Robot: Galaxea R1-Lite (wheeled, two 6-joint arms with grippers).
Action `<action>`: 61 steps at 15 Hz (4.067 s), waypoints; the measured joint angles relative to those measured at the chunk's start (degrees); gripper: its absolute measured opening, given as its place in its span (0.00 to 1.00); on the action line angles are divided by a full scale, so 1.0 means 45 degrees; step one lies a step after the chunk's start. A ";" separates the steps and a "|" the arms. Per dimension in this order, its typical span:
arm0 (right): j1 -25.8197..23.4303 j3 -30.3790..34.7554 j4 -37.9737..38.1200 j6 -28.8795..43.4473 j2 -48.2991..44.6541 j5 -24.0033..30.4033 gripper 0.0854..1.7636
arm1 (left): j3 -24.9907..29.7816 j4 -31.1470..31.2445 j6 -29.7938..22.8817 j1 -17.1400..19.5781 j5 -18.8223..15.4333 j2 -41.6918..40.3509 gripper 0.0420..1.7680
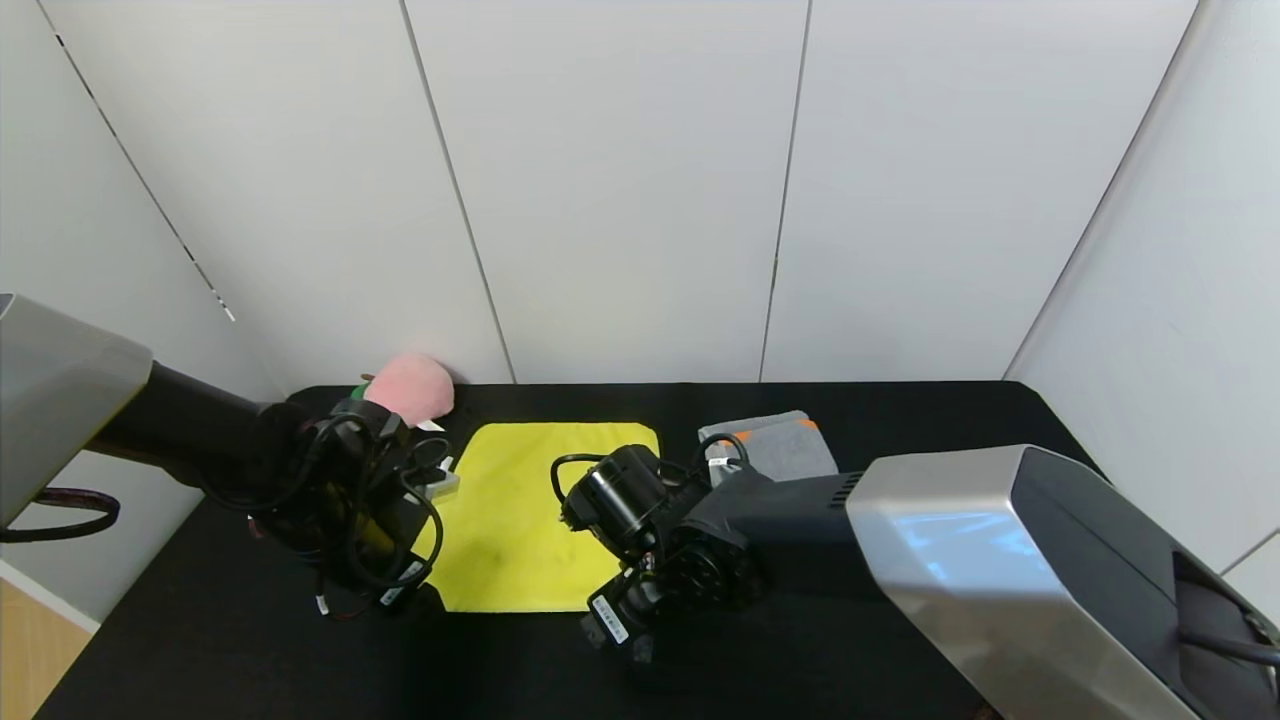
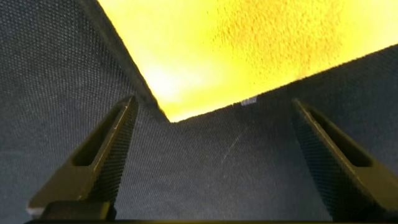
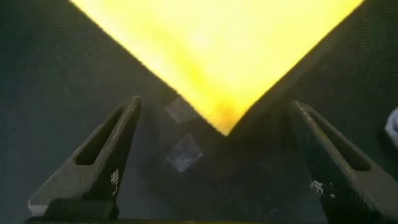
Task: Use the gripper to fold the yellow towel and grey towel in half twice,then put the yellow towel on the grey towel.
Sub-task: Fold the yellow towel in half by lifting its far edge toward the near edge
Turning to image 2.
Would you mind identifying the black fabric table cover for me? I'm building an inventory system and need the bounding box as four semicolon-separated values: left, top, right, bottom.
0;0;398;223

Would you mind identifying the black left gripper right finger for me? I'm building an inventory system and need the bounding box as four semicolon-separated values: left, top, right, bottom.
291;98;398;222

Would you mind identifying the yellow towel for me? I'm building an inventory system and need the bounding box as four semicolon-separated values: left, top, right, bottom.
98;0;398;123

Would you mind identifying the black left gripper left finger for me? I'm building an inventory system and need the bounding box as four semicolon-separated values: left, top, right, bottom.
26;95;140;217

